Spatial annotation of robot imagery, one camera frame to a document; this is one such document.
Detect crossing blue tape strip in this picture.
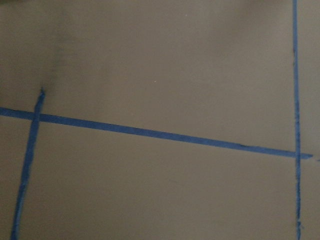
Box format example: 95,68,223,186
0,106,314,160

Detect long blue tape strip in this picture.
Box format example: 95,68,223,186
292,0,302,240

